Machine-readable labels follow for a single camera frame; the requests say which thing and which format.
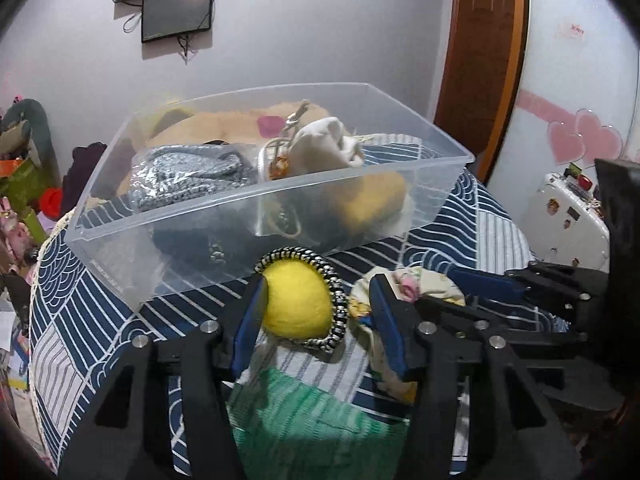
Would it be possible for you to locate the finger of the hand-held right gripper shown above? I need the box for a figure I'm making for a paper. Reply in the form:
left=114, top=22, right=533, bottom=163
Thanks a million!
left=417, top=296, right=608, bottom=361
left=449, top=266, right=610, bottom=322

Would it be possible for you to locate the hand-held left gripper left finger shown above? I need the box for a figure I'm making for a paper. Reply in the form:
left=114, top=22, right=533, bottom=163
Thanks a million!
left=59, top=275, right=271, bottom=480

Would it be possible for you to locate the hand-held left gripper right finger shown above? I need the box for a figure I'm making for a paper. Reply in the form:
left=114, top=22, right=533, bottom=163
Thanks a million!
left=369, top=273, right=584, bottom=480

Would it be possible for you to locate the floral fabric scrunchie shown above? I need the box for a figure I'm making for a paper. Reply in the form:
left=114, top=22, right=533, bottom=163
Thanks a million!
left=347, top=266, right=467, bottom=403

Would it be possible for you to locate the yellow felt ball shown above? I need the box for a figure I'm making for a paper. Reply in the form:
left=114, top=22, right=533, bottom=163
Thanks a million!
left=262, top=259, right=334, bottom=339

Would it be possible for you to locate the black white braided cord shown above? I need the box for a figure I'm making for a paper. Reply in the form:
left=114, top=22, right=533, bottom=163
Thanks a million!
left=252, top=246, right=349, bottom=352

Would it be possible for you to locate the clear plastic storage box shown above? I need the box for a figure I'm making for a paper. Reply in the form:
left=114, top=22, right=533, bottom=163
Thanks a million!
left=65, top=81, right=475, bottom=312

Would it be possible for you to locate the white suitcase with stickers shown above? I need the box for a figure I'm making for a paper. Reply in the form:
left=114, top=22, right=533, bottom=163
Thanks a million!
left=519, top=172, right=612, bottom=274

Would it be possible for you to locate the black fabric item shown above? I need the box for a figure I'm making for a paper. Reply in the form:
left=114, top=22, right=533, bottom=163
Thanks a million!
left=149, top=210, right=261, bottom=273

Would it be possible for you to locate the pink heart decoration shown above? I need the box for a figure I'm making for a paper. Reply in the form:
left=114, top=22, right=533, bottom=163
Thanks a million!
left=545, top=108, right=624, bottom=165

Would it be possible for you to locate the yellow plush toy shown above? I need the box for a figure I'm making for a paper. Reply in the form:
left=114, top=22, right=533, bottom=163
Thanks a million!
left=327, top=171, right=407, bottom=242

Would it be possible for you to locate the green knitted cloth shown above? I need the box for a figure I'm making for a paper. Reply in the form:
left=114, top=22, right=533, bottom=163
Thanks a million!
left=226, top=364, right=403, bottom=480

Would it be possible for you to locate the grey knitted item in bag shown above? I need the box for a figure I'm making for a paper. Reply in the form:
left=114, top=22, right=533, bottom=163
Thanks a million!
left=131, top=143, right=262, bottom=212

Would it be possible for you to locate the keyring with amber charm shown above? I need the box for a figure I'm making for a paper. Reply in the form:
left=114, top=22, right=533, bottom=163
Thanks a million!
left=257, top=100, right=314, bottom=184

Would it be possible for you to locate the blue patterned bedsheet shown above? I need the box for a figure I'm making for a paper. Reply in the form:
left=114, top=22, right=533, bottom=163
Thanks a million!
left=29, top=132, right=572, bottom=480

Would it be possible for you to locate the white fabric pouch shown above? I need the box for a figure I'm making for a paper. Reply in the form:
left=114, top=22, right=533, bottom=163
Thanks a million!
left=289, top=116, right=367, bottom=180

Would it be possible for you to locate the beige plush toy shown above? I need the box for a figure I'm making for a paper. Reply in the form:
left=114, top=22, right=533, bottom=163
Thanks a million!
left=149, top=102, right=347, bottom=147

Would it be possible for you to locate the dark purple cloth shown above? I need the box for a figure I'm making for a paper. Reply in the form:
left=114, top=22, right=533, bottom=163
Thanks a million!
left=62, top=142, right=109, bottom=207

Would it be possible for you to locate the brown wooden door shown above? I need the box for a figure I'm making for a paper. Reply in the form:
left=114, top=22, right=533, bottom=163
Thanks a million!
left=433, top=0, right=530, bottom=182

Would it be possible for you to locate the red toy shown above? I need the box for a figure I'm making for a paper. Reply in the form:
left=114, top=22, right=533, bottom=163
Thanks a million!
left=40, top=187, right=64, bottom=216

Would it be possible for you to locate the green dinosaur plush toy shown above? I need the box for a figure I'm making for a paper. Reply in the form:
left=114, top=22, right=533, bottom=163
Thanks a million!
left=0, top=98, right=62, bottom=223

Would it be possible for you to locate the small black monitor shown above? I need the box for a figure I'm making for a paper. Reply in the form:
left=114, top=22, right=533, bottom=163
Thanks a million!
left=140, top=0, right=216, bottom=44

